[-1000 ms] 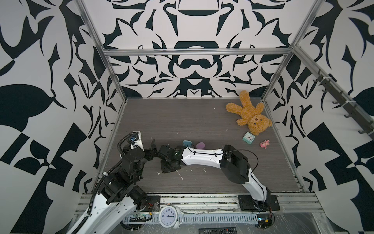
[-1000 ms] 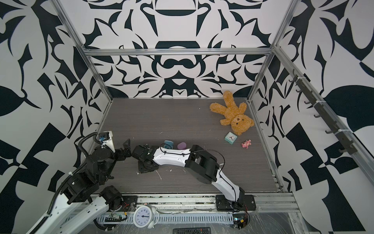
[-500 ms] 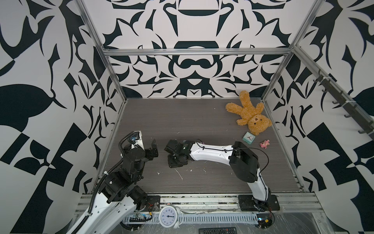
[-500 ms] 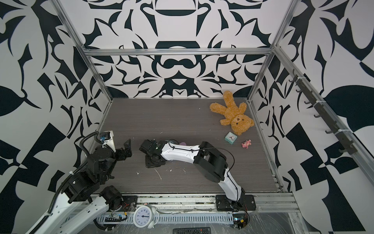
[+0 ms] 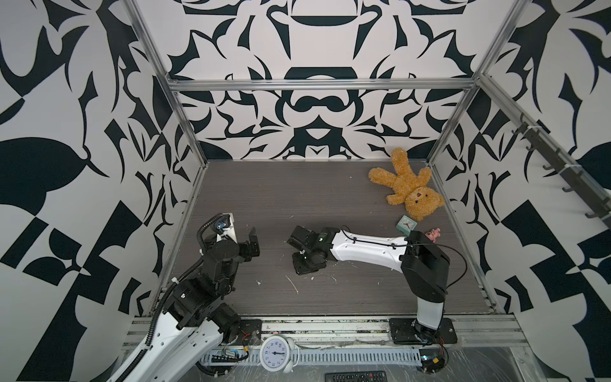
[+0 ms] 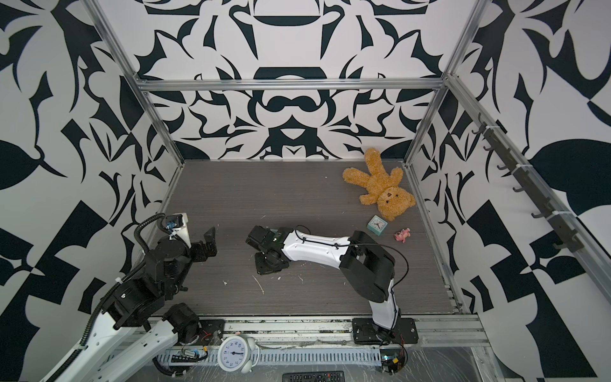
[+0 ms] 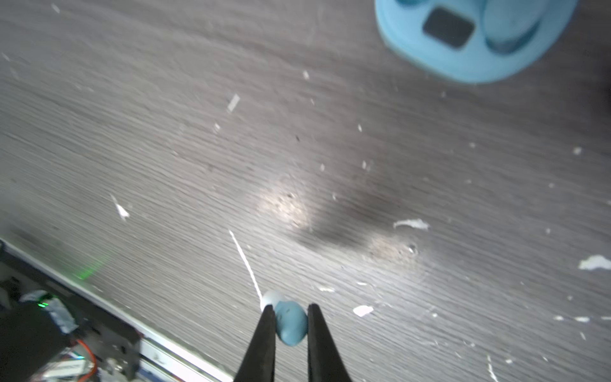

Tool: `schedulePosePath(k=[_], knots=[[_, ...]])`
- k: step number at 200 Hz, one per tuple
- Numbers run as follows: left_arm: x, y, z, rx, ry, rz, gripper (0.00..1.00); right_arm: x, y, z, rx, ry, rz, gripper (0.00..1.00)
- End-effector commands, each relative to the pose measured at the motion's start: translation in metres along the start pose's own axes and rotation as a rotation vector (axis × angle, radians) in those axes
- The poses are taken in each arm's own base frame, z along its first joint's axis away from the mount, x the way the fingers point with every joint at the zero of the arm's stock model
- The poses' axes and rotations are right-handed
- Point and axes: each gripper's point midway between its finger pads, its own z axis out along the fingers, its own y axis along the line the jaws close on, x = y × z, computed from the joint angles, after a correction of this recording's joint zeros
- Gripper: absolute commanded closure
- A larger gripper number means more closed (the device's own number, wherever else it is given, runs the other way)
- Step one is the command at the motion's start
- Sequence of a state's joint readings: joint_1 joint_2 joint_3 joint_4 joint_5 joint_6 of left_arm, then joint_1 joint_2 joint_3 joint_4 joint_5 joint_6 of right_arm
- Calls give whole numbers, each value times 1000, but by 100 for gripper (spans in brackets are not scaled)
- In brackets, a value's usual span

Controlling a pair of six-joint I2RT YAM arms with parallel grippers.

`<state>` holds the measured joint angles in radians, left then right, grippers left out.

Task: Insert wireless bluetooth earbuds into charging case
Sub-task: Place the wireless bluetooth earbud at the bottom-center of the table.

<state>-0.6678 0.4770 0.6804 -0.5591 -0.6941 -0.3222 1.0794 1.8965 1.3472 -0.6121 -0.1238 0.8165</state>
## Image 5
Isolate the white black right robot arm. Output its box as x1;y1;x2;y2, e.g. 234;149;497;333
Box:
287;226;458;345

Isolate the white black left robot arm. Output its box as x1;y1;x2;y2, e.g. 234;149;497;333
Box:
109;213;260;381

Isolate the small teal alarm clock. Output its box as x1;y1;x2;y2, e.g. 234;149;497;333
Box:
396;216;418;236

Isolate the green circuit board left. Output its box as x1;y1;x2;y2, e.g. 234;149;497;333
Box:
210;347;250;363

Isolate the white round alarm clock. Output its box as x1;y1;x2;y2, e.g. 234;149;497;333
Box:
259;334;301;373

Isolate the brown teddy bear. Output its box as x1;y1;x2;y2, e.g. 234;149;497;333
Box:
369;147;445;222

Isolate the small pink toy figure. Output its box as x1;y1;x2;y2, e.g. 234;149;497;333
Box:
426;228;441;243

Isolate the black remote control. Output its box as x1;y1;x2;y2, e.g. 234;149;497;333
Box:
324;371;388;382

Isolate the black electronics box right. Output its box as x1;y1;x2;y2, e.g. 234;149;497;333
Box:
418;348;449;375

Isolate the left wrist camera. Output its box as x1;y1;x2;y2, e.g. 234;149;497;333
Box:
211;213;237;243

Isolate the white slotted cable duct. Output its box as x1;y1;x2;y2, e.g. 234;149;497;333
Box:
200;348;422;367

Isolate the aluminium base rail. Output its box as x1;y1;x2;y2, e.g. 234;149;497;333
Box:
123;314;528;349

